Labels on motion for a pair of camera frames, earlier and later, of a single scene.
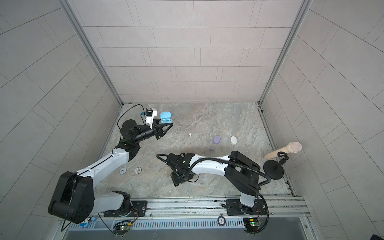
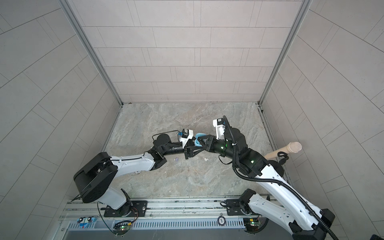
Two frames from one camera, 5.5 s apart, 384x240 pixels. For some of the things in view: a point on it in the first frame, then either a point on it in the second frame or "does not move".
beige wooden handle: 294,147 does not move
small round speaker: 221,220 does not move
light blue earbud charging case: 165,117 → 196,142
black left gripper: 155,130 → 187,152
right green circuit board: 251,225 does not move
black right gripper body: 178,177 → 220,147
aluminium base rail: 203,208 does not move
